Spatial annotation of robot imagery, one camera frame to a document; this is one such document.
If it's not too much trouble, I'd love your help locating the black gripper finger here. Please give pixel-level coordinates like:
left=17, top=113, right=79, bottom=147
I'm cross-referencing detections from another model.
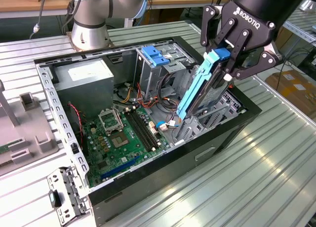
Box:
left=200, top=4, right=236, bottom=50
left=223, top=29, right=282, bottom=81

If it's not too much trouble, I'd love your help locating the hard disk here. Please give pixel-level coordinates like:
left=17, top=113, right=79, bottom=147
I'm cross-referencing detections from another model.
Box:
left=176, top=47, right=234, bottom=120

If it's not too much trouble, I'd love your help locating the red orange power wire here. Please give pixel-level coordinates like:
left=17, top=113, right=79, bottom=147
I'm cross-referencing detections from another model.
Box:
left=137, top=82, right=181, bottom=114

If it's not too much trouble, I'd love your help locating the metal disk bay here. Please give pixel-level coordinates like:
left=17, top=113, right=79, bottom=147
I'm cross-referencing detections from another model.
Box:
left=171, top=88, right=249, bottom=147

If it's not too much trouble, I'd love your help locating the brown cardboard box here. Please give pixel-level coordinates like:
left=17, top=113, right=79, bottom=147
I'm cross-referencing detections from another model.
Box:
left=265, top=69, right=316, bottom=116

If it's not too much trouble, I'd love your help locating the blue drive cage latch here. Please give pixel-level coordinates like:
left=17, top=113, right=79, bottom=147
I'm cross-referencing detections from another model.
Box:
left=142, top=46, right=170, bottom=68

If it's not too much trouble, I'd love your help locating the metal drive cage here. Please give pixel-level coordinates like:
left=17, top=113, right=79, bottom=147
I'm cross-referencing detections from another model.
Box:
left=135, top=43, right=196, bottom=101

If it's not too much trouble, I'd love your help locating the blue white board connector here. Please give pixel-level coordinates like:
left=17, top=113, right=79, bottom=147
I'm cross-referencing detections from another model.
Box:
left=157, top=120, right=179, bottom=132

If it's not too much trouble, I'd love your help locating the black RAM slot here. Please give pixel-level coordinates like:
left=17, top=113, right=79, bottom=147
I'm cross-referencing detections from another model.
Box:
left=132, top=108, right=160, bottom=149
left=124, top=110, right=156, bottom=152

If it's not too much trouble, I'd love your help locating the metal socket cover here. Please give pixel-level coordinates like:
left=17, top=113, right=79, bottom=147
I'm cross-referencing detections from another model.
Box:
left=98, top=108, right=124, bottom=135

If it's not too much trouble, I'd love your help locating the grey power supply unit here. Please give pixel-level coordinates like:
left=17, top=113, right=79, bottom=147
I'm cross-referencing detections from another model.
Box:
left=53, top=58, right=116, bottom=114

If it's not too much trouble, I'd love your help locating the black open PC case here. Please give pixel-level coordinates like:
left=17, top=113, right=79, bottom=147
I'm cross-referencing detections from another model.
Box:
left=34, top=36, right=263, bottom=227

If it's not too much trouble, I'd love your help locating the CPU socket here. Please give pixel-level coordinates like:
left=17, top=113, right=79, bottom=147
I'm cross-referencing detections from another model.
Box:
left=108, top=130, right=131, bottom=149

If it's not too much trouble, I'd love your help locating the green motherboard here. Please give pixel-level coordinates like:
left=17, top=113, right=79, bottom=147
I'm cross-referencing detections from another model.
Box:
left=81, top=106, right=171, bottom=188

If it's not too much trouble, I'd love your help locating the black case fan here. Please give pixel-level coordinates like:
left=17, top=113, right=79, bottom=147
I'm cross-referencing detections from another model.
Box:
left=67, top=102, right=86, bottom=149

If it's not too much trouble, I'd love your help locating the blue expansion slot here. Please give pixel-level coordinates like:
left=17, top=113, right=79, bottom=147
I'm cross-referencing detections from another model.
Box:
left=100, top=154, right=141, bottom=181

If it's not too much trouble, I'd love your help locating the wooden desk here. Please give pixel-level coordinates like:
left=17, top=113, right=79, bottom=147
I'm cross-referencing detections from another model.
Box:
left=0, top=0, right=233, bottom=19

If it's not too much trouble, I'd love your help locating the black teal latch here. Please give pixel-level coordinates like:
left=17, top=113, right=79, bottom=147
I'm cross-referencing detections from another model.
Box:
left=48, top=189, right=62, bottom=208

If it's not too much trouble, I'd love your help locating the green RAM stick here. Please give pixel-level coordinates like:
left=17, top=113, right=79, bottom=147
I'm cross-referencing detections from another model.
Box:
left=0, top=143, right=14, bottom=155

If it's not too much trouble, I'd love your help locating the black cable bundle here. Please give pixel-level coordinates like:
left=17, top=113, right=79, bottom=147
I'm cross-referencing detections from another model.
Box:
left=158, top=73, right=178, bottom=102

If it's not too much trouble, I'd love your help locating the yellow black wire bundle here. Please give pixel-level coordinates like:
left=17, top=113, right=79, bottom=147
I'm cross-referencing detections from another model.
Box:
left=116, top=82, right=135, bottom=104

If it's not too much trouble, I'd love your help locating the red black twisted wire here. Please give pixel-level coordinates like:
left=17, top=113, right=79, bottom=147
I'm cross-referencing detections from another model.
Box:
left=68, top=102, right=86, bottom=119

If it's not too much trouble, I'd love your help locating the hinged metal slot bracket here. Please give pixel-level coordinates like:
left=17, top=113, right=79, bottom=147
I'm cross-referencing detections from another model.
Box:
left=46, top=166, right=91, bottom=225

